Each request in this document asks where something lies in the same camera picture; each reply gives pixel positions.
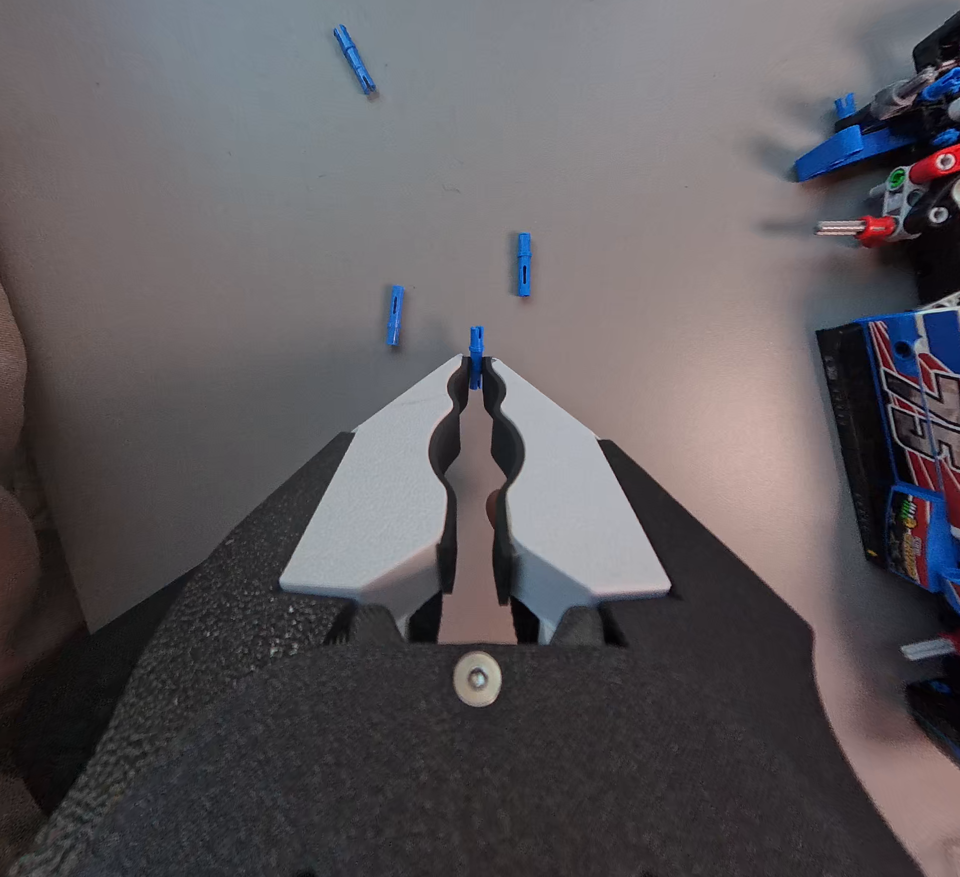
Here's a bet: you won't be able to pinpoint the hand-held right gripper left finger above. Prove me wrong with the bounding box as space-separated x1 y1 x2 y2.
277 354 462 643

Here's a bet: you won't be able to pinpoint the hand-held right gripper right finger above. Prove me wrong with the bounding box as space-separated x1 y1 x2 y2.
483 356 674 628

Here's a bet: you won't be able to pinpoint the brick-built toy race car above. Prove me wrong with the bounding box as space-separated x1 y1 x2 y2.
793 14 960 769

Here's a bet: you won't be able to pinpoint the person's beige sweatshirt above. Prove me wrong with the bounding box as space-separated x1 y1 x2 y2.
0 277 91 702

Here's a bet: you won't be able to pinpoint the person's dark trousers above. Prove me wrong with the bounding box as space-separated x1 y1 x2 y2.
0 577 196 829

